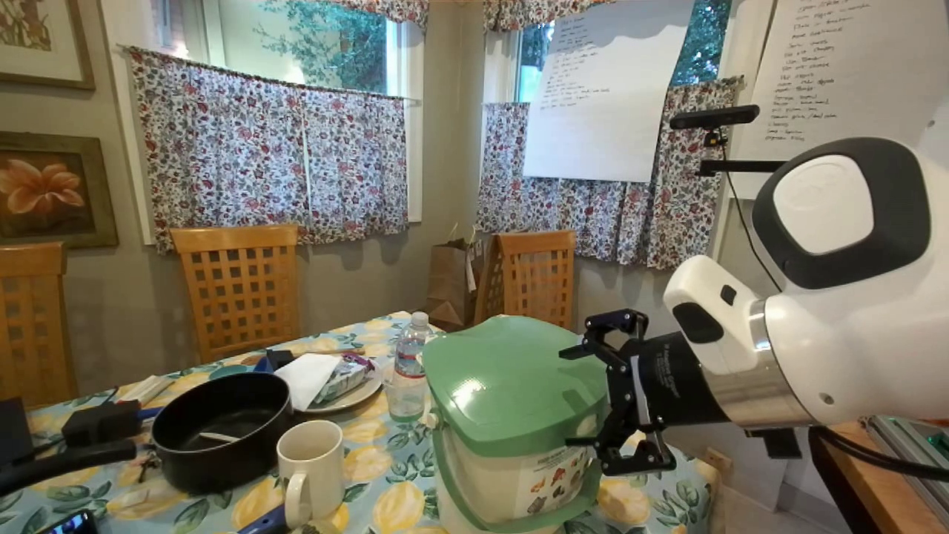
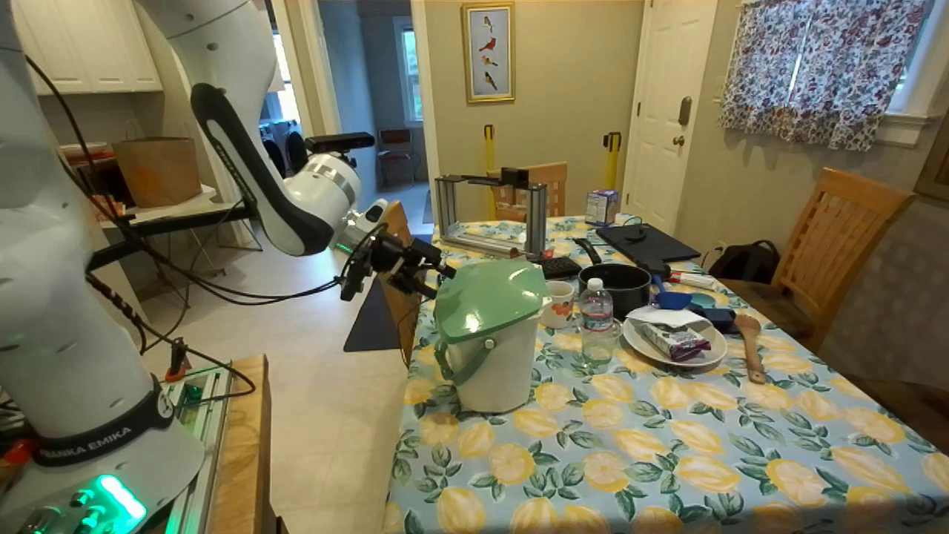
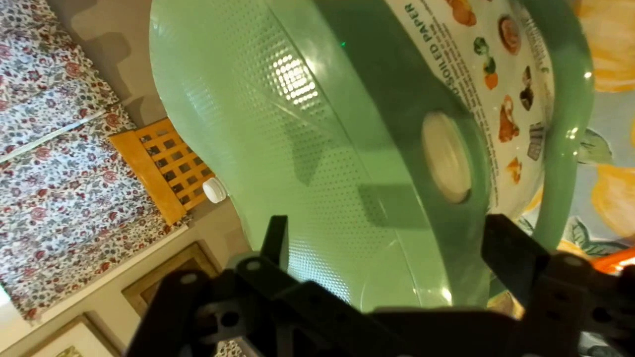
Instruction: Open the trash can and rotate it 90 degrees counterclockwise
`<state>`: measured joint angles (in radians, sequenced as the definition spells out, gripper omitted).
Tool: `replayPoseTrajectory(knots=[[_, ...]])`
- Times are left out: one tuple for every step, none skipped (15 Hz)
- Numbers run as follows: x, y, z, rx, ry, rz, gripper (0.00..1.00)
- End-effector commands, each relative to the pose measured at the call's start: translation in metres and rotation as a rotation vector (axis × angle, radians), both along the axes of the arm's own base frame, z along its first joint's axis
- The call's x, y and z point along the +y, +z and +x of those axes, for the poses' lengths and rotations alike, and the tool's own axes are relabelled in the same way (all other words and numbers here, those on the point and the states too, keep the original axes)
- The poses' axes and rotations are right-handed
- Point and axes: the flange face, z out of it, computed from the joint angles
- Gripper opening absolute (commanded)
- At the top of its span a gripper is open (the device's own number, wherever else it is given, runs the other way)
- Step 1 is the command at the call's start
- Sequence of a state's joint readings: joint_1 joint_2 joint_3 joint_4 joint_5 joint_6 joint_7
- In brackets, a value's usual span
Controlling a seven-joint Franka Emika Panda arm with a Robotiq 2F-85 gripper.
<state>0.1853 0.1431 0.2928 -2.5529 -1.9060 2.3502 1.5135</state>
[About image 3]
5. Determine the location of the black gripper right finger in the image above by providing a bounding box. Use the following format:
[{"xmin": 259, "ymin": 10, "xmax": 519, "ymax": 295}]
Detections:
[{"xmin": 480, "ymin": 212, "xmax": 563, "ymax": 321}]

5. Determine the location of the framed light picture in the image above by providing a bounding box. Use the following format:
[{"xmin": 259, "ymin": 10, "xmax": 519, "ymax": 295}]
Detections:
[{"xmin": 21, "ymin": 311, "xmax": 124, "ymax": 357}]

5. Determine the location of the floral print curtain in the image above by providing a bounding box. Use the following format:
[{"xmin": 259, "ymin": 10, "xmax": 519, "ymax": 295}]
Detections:
[{"xmin": 0, "ymin": 0, "xmax": 170, "ymax": 323}]

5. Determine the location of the wooden dining chair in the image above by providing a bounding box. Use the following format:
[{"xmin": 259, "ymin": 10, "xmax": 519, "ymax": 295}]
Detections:
[{"xmin": 107, "ymin": 117, "xmax": 216, "ymax": 228}]

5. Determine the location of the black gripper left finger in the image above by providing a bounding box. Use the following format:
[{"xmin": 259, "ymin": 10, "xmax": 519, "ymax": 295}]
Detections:
[{"xmin": 259, "ymin": 214, "xmax": 289, "ymax": 268}]

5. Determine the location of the white trash can green lid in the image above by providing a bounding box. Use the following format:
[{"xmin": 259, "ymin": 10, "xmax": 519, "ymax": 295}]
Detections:
[{"xmin": 146, "ymin": 0, "xmax": 597, "ymax": 313}]

